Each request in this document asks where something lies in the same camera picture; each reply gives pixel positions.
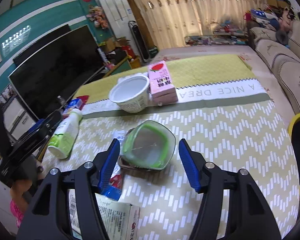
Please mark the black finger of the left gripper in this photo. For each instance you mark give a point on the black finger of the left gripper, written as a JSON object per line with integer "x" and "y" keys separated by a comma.
{"x": 21, "y": 161}

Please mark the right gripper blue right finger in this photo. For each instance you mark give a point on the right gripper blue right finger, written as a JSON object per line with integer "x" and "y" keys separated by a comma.
{"x": 249, "y": 215}

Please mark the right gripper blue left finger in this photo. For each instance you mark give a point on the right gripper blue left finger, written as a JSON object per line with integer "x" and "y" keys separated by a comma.
{"x": 48, "y": 214}

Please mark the clear green-rimmed plastic container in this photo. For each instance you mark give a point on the clear green-rimmed plastic container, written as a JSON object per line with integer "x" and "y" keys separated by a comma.
{"x": 150, "y": 146}

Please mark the white green yogurt bottle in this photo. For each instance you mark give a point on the white green yogurt bottle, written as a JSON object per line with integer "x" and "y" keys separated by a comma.
{"x": 63, "y": 139}

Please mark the red blue snack box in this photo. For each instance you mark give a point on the red blue snack box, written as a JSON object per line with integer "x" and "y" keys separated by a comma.
{"x": 77, "y": 103}

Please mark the large black television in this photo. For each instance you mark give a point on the large black television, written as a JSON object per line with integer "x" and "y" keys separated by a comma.
{"x": 56, "y": 71}

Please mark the white paper package box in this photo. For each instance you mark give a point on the white paper package box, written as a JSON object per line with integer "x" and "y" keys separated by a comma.
{"x": 120, "y": 219}

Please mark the white paper noodle bowl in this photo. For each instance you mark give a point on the white paper noodle bowl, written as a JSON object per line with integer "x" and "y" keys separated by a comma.
{"x": 131, "y": 94}

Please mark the pink strawberry milk carton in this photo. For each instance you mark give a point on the pink strawberry milk carton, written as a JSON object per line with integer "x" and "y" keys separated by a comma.
{"x": 162, "y": 90}

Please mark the yellow green patterned tablecloth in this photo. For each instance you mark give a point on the yellow green patterned tablecloth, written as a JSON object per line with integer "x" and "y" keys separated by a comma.
{"x": 224, "y": 113}

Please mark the artificial flower bouquet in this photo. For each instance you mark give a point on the artificial flower bouquet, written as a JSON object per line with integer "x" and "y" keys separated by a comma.
{"x": 97, "y": 16}

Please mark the black tower fan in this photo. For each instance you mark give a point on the black tower fan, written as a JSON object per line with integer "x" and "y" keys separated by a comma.
{"x": 140, "y": 43}

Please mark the white standing air conditioner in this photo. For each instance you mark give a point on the white standing air conditioner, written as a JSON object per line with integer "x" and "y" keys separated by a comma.
{"x": 118, "y": 14}

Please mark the beige fabric sofa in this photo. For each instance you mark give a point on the beige fabric sofa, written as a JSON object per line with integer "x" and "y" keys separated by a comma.
{"x": 283, "y": 61}

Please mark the beige embroidered curtains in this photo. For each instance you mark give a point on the beige embroidered curtains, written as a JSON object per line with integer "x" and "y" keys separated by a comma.
{"x": 170, "y": 21}

